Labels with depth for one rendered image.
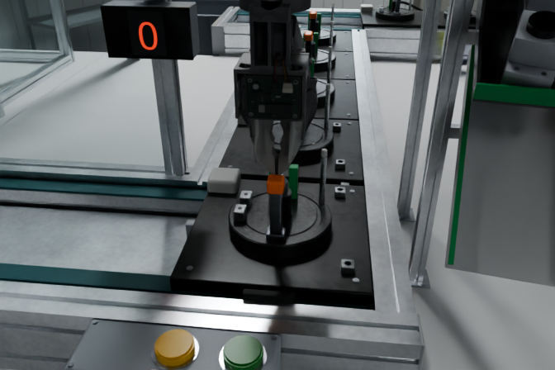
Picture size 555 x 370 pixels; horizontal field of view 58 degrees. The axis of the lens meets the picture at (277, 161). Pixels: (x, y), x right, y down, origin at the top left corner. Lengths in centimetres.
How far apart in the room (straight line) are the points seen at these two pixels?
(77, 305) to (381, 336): 34
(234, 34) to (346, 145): 99
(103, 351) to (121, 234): 27
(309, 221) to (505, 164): 25
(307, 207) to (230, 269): 15
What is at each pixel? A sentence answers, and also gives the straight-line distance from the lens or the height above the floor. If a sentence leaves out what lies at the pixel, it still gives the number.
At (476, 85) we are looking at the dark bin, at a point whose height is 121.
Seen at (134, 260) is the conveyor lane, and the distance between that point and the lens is 75.
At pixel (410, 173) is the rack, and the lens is 88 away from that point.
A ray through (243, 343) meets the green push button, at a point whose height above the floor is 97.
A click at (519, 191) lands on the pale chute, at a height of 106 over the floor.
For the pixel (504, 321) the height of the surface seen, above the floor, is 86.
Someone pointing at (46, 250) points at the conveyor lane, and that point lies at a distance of 81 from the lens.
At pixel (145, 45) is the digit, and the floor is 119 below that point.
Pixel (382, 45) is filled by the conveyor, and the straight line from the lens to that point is 180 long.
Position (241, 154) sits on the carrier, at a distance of 87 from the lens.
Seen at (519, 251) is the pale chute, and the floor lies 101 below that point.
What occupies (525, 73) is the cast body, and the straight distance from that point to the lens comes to 54.
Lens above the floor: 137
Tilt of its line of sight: 28 degrees down
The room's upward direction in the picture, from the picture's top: straight up
